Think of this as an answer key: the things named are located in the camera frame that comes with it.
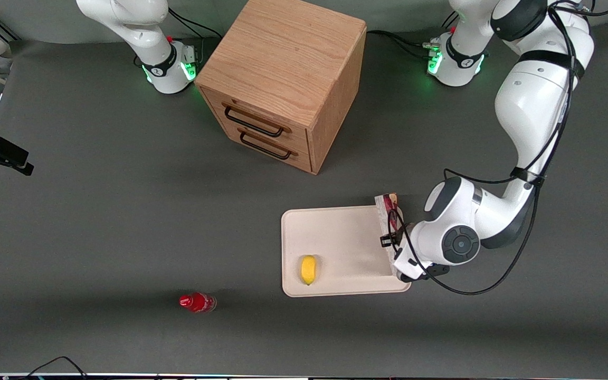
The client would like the red cookie box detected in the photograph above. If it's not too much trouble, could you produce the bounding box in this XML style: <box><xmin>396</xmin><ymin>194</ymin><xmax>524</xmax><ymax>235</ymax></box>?
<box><xmin>374</xmin><ymin>193</ymin><xmax>406</xmax><ymax>277</ymax></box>

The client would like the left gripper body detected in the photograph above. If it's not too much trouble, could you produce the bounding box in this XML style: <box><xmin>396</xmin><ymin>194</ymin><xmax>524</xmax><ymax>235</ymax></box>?
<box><xmin>393</xmin><ymin>227</ymin><xmax>433</xmax><ymax>282</ymax></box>

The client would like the black cable at table edge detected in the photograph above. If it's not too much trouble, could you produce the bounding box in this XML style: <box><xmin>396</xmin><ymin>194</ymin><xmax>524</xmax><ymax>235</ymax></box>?
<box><xmin>16</xmin><ymin>356</ymin><xmax>89</xmax><ymax>379</ymax></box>

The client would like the yellow lemon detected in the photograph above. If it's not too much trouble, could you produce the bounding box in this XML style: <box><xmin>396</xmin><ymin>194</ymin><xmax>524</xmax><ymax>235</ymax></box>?
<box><xmin>300</xmin><ymin>255</ymin><xmax>318</xmax><ymax>287</ymax></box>

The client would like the black right base cable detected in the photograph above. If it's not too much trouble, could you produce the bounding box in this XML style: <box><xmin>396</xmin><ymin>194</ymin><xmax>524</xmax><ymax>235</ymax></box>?
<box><xmin>167</xmin><ymin>7</ymin><xmax>222</xmax><ymax>41</ymax></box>

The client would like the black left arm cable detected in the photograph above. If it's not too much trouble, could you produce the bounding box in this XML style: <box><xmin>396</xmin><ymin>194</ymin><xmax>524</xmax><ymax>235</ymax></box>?
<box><xmin>387</xmin><ymin>0</ymin><xmax>608</xmax><ymax>296</ymax></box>

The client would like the black drawer handle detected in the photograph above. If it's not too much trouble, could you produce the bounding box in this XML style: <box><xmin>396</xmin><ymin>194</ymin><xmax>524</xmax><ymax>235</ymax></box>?
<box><xmin>223</xmin><ymin>104</ymin><xmax>286</xmax><ymax>138</ymax></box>
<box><xmin>239</xmin><ymin>131</ymin><xmax>292</xmax><ymax>161</ymax></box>

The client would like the black left base cable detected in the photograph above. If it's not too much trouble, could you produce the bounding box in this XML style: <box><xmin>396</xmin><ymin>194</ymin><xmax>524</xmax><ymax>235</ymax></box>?
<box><xmin>366</xmin><ymin>16</ymin><xmax>459</xmax><ymax>60</ymax></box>

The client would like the black base cable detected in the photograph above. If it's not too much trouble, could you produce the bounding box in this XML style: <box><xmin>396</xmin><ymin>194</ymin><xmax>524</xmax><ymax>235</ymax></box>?
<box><xmin>167</xmin><ymin>7</ymin><xmax>222</xmax><ymax>41</ymax></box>
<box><xmin>366</xmin><ymin>16</ymin><xmax>459</xmax><ymax>60</ymax></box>

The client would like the wooden two-drawer cabinet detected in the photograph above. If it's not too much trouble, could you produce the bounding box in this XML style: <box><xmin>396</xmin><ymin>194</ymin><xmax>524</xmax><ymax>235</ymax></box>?
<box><xmin>194</xmin><ymin>0</ymin><xmax>367</xmax><ymax>175</ymax></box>

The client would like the beige rectangular tray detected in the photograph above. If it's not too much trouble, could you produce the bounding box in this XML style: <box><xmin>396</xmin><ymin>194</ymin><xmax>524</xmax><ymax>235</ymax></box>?
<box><xmin>281</xmin><ymin>204</ymin><xmax>412</xmax><ymax>298</ymax></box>

